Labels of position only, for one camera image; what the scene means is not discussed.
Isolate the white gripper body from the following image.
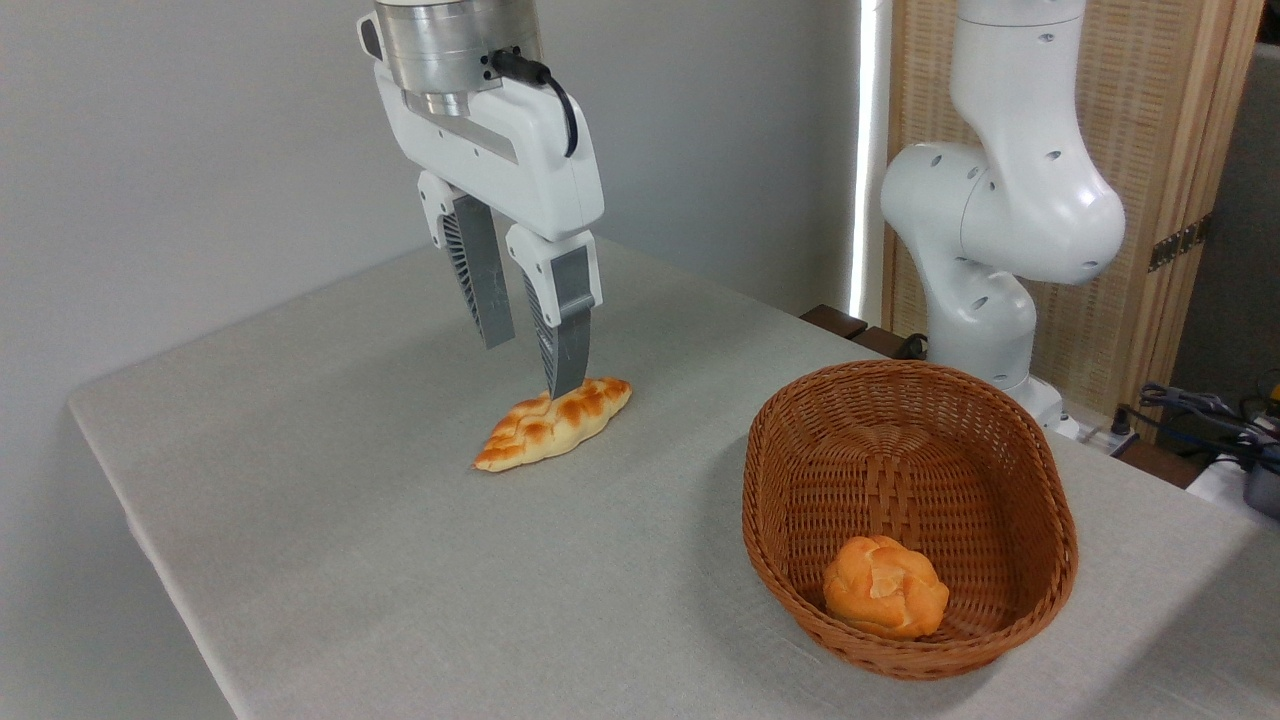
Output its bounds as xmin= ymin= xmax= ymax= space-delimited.
xmin=357 ymin=12 xmax=606 ymax=244

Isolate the dark metal screen hinge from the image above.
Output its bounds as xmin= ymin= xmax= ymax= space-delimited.
xmin=1148 ymin=213 xmax=1213 ymax=273

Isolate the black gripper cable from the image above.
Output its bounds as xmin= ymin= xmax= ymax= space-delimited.
xmin=487 ymin=48 xmax=580 ymax=159

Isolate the bundle of dark cables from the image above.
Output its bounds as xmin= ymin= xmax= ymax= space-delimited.
xmin=1115 ymin=383 xmax=1280 ymax=471

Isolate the round orange bread roll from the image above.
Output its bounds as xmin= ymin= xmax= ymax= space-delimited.
xmin=822 ymin=535 xmax=951 ymax=642

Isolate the dark brown wooden furniture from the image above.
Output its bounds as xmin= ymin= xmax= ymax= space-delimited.
xmin=800 ymin=305 xmax=931 ymax=361

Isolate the grey tablecloth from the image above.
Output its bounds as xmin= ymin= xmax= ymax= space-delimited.
xmin=68 ymin=212 xmax=1280 ymax=720

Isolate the white power strip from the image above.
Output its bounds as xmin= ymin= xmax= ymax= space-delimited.
xmin=1072 ymin=418 xmax=1141 ymax=458

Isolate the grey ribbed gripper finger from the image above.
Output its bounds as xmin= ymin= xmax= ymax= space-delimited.
xmin=505 ymin=223 xmax=604 ymax=400
xmin=417 ymin=170 xmax=517 ymax=350

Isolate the brown oval wicker basket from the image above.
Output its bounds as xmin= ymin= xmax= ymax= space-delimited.
xmin=742 ymin=360 xmax=1080 ymax=682

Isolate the long braided bread loaf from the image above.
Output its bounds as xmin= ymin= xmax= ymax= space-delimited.
xmin=473 ymin=376 xmax=633 ymax=473

